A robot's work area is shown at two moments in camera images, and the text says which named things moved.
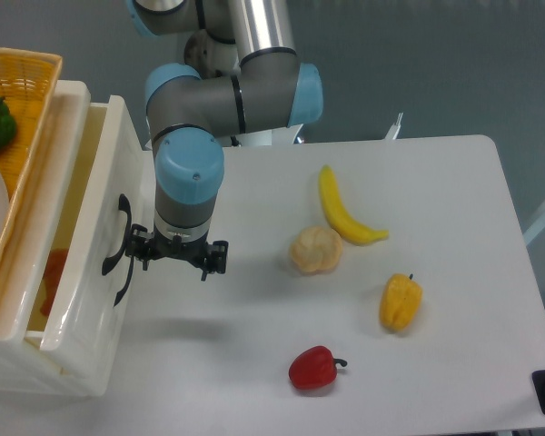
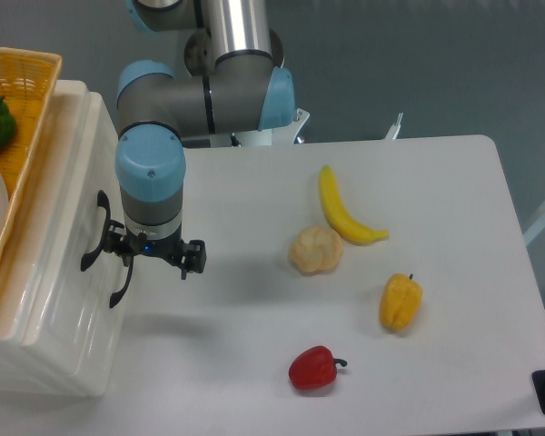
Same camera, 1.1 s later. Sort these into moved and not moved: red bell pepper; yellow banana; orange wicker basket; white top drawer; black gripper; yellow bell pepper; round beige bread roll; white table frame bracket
Moved: black gripper; white top drawer
Not moved: orange wicker basket; white table frame bracket; yellow banana; red bell pepper; round beige bread roll; yellow bell pepper
